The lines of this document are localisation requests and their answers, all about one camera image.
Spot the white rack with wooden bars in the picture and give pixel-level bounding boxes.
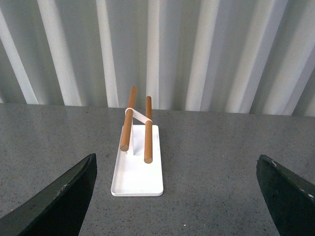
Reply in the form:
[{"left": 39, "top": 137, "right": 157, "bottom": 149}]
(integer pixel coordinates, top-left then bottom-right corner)
[{"left": 111, "top": 87, "right": 164, "bottom": 197}]

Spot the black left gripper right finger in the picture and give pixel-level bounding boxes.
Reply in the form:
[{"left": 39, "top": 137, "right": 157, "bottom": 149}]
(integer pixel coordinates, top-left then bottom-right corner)
[{"left": 256, "top": 155, "right": 315, "bottom": 236}]

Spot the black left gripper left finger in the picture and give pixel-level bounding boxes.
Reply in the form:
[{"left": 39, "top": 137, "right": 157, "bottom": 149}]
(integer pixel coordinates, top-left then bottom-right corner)
[{"left": 0, "top": 153, "right": 97, "bottom": 236}]

